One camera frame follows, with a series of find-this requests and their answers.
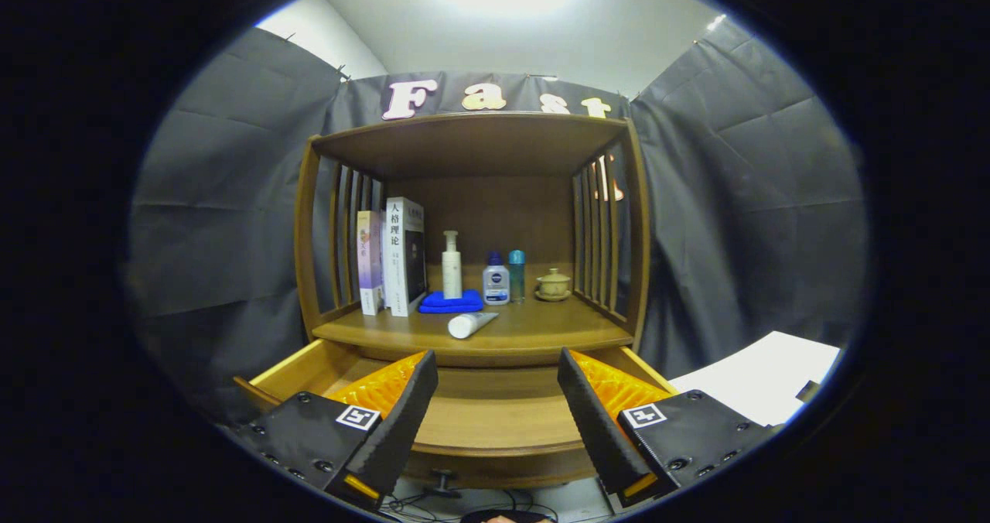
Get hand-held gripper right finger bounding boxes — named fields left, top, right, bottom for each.
left=557, top=347, right=782, bottom=508

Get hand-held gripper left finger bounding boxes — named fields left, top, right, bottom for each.
left=232, top=350, right=439, bottom=511

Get black round drawer knob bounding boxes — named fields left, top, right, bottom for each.
left=422, top=469, right=463, bottom=501

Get brown wooden drawer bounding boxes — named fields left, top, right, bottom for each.
left=234, top=339, right=681, bottom=491

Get white green-topped tube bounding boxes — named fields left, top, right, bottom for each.
left=448, top=312, right=500, bottom=340

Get brown wooden countertop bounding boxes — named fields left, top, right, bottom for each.
left=312, top=297, right=635, bottom=357

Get brown wooden cabinet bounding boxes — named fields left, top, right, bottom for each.
left=232, top=111, right=681, bottom=491

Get blue folded cloth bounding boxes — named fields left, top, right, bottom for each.
left=418, top=289, right=485, bottom=314

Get white pump bottle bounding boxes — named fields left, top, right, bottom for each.
left=442, top=231, right=463, bottom=300

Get white book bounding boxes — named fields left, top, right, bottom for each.
left=384, top=197, right=428, bottom=318

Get purple book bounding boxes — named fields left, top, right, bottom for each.
left=357, top=210, right=385, bottom=316

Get white bottle blue cap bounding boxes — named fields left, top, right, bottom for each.
left=483, top=251, right=510, bottom=306

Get white plastic box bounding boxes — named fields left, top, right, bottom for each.
left=669, top=331, right=842, bottom=428

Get black floor cables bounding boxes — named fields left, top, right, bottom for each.
left=379, top=488, right=558, bottom=523

